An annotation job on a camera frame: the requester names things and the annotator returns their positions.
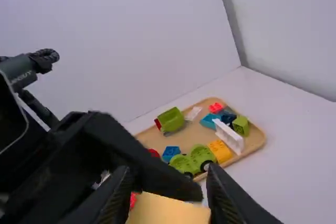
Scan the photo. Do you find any long white toy brick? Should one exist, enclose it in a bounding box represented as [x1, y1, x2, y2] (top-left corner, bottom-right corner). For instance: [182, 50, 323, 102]
[212, 118, 246, 156]

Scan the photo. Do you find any dark blue toy brick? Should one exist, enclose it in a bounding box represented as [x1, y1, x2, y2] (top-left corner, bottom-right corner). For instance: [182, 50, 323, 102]
[220, 112, 238, 127]

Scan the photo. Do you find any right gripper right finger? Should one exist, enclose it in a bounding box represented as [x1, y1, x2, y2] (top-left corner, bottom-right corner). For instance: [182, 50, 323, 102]
[205, 163, 284, 224]

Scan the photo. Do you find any coral red toy brick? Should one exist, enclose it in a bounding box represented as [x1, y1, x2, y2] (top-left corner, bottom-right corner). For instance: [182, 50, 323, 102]
[129, 191, 140, 210]
[208, 101, 226, 115]

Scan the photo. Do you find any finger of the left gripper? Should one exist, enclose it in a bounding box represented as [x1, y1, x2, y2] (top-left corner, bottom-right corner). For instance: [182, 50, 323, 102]
[78, 110, 205, 204]

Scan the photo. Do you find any light blue toy brick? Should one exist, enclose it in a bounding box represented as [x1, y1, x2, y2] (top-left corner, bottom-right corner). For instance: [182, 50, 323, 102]
[199, 113, 224, 131]

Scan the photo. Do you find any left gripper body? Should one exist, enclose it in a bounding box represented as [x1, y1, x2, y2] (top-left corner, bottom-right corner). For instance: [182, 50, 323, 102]
[0, 110, 124, 224]

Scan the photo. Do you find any tan tray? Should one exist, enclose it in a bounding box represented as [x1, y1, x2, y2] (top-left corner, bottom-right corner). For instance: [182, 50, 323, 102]
[133, 96, 267, 183]

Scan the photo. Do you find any green toy car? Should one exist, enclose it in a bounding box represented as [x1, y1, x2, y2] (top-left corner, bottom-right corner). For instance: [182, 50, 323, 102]
[168, 143, 219, 180]

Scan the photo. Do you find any yellow toy brick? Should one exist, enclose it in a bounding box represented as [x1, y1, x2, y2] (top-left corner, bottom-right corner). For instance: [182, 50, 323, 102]
[207, 139, 235, 165]

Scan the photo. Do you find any yellow toy car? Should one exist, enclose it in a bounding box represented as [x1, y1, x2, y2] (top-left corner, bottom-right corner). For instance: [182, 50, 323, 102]
[125, 190, 212, 224]

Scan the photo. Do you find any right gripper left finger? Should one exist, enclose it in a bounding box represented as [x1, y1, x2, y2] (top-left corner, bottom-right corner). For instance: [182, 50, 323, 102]
[96, 165, 135, 224]

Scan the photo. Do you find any large green toy brick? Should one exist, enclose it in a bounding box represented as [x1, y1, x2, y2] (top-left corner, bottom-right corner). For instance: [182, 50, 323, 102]
[156, 106, 186, 133]

